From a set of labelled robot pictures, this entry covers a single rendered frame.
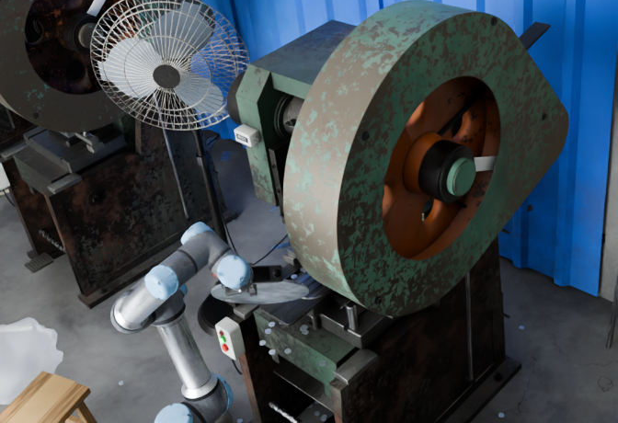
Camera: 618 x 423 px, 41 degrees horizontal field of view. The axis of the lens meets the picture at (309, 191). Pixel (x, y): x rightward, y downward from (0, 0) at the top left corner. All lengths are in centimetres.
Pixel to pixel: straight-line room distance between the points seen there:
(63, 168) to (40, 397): 114
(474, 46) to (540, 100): 43
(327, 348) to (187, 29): 120
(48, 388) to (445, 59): 201
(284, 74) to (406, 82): 55
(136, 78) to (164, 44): 19
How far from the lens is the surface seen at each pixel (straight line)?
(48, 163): 407
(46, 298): 432
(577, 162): 345
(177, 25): 299
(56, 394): 330
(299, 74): 238
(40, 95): 345
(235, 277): 202
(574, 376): 348
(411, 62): 195
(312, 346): 271
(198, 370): 255
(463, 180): 216
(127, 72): 314
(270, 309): 266
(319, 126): 192
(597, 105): 328
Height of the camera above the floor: 254
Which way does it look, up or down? 34 degrees down
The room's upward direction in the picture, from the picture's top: 9 degrees counter-clockwise
